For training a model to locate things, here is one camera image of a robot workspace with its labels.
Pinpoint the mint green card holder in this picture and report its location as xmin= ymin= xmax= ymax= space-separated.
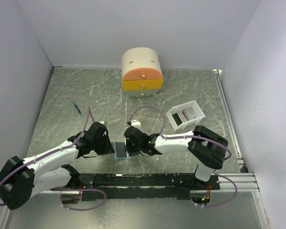
xmin=112 ymin=142 xmax=140 ymax=160

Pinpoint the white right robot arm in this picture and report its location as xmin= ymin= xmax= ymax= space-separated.
xmin=124 ymin=125 xmax=229 ymax=190

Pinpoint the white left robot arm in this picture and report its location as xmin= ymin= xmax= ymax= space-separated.
xmin=0 ymin=122 xmax=114 ymax=210

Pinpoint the white card tray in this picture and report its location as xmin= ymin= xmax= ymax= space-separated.
xmin=166 ymin=100 xmax=205 ymax=131

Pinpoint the blue pen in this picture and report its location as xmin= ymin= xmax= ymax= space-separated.
xmin=72 ymin=101 xmax=83 ymax=116

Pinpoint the round pastel drawer cabinet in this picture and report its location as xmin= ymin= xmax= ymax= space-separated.
xmin=122 ymin=47 xmax=163 ymax=97

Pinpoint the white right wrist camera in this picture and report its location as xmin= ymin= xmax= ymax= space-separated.
xmin=127 ymin=120 xmax=141 ymax=129

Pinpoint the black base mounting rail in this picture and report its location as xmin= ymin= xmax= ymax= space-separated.
xmin=50 ymin=164 xmax=221 ymax=205

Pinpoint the aluminium frame rail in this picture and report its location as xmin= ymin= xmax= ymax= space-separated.
xmin=0 ymin=150 xmax=260 ymax=229

